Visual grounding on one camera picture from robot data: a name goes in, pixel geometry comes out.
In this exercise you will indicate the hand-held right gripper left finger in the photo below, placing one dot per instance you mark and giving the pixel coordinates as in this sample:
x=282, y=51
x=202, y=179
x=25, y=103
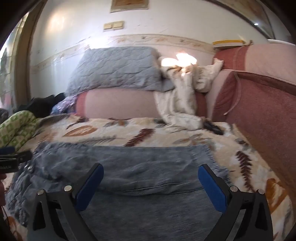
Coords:
x=89, y=187

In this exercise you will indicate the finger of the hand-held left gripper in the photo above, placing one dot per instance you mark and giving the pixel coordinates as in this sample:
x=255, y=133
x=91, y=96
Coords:
x=16, y=156

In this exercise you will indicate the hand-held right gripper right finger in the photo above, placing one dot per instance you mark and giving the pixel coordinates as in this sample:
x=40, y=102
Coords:
x=211, y=187

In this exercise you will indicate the blue denim pants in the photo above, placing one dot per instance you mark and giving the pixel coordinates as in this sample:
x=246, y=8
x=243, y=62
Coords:
x=143, y=166

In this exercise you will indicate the green patterned cloth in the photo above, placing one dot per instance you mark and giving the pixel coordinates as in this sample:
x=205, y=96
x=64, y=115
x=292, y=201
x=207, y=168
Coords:
x=18, y=129

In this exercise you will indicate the black cloth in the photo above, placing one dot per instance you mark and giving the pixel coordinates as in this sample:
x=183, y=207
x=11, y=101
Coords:
x=39, y=105

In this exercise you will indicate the black remote control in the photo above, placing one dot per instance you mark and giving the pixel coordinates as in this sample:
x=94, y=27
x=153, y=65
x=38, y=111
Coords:
x=212, y=127

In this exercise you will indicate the purple floral cloth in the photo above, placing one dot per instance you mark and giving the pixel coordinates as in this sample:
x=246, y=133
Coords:
x=63, y=105

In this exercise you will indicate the leaf printed cream blanket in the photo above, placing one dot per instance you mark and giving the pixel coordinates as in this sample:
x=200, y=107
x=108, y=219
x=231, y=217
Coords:
x=161, y=134

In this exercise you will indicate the pink red bolster cushion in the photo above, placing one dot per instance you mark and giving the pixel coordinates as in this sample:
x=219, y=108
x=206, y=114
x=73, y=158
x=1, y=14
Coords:
x=118, y=104

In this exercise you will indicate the large pink red sofa cushion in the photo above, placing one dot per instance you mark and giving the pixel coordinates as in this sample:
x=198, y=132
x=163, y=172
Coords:
x=261, y=111

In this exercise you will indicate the white crumpled cloth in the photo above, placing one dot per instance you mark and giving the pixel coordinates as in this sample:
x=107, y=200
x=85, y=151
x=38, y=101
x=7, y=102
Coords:
x=178, y=97

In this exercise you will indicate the grey quilted pillow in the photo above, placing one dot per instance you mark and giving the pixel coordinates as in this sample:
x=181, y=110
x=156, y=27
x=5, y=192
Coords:
x=115, y=68

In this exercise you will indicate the small pink red sofa cushion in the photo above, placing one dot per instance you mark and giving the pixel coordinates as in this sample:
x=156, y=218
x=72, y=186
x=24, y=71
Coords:
x=254, y=58

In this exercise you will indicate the yellow white box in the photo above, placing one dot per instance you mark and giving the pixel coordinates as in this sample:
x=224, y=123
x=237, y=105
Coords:
x=227, y=44

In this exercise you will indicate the wooden door frame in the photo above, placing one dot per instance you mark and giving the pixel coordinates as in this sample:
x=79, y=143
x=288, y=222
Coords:
x=23, y=58

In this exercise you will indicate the beige wall switch plate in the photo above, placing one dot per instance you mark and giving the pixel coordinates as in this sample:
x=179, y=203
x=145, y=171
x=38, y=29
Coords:
x=118, y=24
x=108, y=26

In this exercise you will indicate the small framed wall picture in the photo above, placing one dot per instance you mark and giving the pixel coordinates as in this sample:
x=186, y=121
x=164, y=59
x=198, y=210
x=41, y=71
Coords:
x=129, y=5

